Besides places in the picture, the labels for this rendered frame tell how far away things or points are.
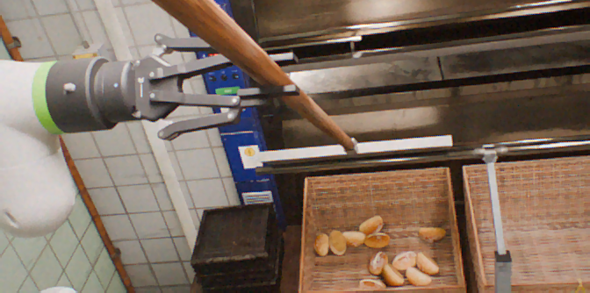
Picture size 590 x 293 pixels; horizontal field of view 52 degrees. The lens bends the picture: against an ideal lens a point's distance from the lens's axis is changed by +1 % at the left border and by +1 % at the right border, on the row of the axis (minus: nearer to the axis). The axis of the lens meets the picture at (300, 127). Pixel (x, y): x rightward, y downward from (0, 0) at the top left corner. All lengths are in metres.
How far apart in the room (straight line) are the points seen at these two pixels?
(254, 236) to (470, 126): 0.88
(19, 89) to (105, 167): 1.79
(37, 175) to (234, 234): 1.50
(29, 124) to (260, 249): 1.48
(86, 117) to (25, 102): 0.07
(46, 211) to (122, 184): 1.77
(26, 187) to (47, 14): 1.49
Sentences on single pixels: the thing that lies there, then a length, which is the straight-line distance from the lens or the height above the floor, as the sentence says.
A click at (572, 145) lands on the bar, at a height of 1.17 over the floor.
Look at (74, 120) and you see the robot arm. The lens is 0.77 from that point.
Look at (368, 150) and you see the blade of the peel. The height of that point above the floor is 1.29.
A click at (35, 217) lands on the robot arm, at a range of 0.84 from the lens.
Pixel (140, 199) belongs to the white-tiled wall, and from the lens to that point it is 2.63.
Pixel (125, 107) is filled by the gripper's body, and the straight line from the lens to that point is 0.74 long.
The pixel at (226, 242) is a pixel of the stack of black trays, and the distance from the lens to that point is 2.24.
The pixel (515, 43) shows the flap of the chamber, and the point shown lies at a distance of 1.94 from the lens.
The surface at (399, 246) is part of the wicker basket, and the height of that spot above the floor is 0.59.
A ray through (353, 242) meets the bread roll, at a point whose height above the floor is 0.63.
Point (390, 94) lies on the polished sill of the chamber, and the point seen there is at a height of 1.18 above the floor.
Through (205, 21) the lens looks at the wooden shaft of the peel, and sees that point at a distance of 0.46.
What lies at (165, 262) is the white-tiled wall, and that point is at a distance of 2.87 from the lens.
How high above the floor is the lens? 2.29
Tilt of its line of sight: 33 degrees down
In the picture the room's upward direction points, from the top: 12 degrees counter-clockwise
